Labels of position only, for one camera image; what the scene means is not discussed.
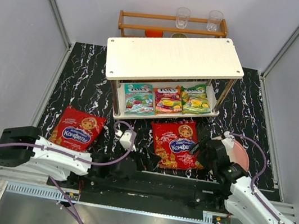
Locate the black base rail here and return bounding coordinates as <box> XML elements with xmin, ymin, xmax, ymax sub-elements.
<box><xmin>58</xmin><ymin>168</ymin><xmax>228</xmax><ymax>222</ymax></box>

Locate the teal Fox's mint candy bag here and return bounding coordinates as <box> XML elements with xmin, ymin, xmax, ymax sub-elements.
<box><xmin>124</xmin><ymin>83</ymin><xmax>155</xmax><ymax>116</ymax></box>

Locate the right clear drinking glass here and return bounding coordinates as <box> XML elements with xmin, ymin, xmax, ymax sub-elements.
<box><xmin>206</xmin><ymin>10</ymin><xmax>223</xmax><ymax>32</ymax></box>

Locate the orange Fox's candy bag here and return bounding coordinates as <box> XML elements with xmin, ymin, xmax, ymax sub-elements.
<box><xmin>154</xmin><ymin>86</ymin><xmax>182</xmax><ymax>115</ymax></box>

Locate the clear drinking glass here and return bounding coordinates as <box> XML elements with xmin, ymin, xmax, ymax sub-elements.
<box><xmin>206</xmin><ymin>10</ymin><xmax>223</xmax><ymax>32</ymax></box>
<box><xmin>175</xmin><ymin>7</ymin><xmax>191</xmax><ymax>29</ymax></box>

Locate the red Konfety candy bag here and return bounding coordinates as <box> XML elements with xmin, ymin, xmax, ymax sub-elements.
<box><xmin>49</xmin><ymin>105</ymin><xmax>107</xmax><ymax>152</ymax></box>
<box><xmin>152</xmin><ymin>121</ymin><xmax>204</xmax><ymax>170</ymax></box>

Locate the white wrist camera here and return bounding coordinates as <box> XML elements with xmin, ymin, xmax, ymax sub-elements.
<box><xmin>221</xmin><ymin>131</ymin><xmax>235</xmax><ymax>160</ymax></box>
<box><xmin>115</xmin><ymin>130</ymin><xmax>136</xmax><ymax>152</ymax></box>

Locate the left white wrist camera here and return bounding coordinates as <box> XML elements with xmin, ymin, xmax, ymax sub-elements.
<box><xmin>115</xmin><ymin>130</ymin><xmax>136</xmax><ymax>152</ymax></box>

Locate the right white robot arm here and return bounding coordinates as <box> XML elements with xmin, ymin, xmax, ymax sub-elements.
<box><xmin>190</xmin><ymin>136</ymin><xmax>295</xmax><ymax>224</ymax></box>

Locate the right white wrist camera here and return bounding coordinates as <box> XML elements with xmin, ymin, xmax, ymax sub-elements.
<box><xmin>221</xmin><ymin>131</ymin><xmax>235</xmax><ymax>160</ymax></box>

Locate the black marble mat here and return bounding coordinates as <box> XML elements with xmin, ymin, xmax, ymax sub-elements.
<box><xmin>38</xmin><ymin>43</ymin><xmax>278</xmax><ymax>193</ymax></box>

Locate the brown wooden rack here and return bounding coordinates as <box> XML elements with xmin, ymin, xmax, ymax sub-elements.
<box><xmin>117</xmin><ymin>11</ymin><xmax>228</xmax><ymax>38</ymax></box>

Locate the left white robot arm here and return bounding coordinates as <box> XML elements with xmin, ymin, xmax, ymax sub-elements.
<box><xmin>0</xmin><ymin>126</ymin><xmax>154</xmax><ymax>181</ymax></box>

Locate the olive round lid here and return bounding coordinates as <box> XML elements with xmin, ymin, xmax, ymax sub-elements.
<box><xmin>171</xmin><ymin>33</ymin><xmax>188</xmax><ymax>38</ymax></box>

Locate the orange round object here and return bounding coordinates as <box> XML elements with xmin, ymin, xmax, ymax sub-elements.
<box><xmin>144</xmin><ymin>29</ymin><xmax>164</xmax><ymax>38</ymax></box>

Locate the left clear drinking glass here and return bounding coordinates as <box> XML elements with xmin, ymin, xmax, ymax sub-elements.
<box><xmin>175</xmin><ymin>7</ymin><xmax>191</xmax><ymax>29</ymax></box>

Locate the cream floral plate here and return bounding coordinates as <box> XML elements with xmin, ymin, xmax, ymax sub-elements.
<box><xmin>229</xmin><ymin>140</ymin><xmax>250</xmax><ymax>172</ymax></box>

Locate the green yellow Fox's candy bag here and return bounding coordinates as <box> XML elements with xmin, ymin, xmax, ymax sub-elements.
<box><xmin>180</xmin><ymin>84</ymin><xmax>211</xmax><ymax>115</ymax></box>

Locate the white two-tier shelf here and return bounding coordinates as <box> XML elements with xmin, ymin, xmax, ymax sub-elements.
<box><xmin>105</xmin><ymin>37</ymin><xmax>244</xmax><ymax>120</ymax></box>

